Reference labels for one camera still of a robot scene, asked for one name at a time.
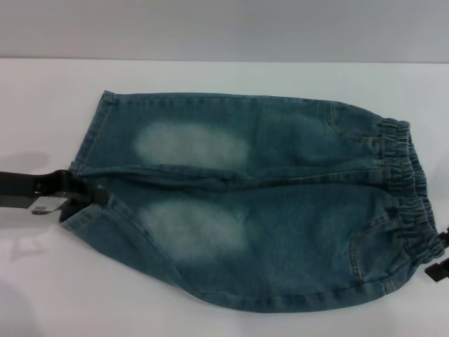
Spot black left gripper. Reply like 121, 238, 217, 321
0, 169, 109, 216

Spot blue denim shorts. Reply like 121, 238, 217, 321
60, 89, 447, 304

